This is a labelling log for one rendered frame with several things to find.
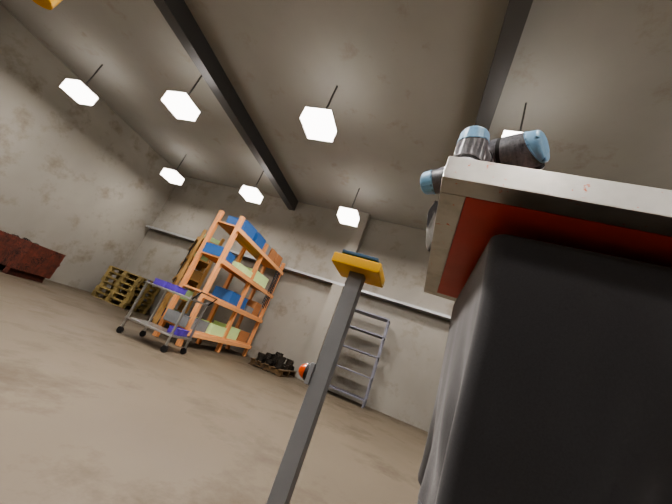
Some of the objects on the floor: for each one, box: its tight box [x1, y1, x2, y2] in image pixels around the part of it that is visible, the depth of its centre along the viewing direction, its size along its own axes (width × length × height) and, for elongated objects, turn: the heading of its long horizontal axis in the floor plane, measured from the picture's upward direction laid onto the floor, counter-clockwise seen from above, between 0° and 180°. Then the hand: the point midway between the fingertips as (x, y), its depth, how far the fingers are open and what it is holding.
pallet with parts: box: [248, 352, 297, 377], centre depth 678 cm, size 77×112×40 cm
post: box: [266, 252, 385, 504], centre depth 70 cm, size 22×22×96 cm
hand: (441, 247), depth 69 cm, fingers closed on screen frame, 4 cm apart
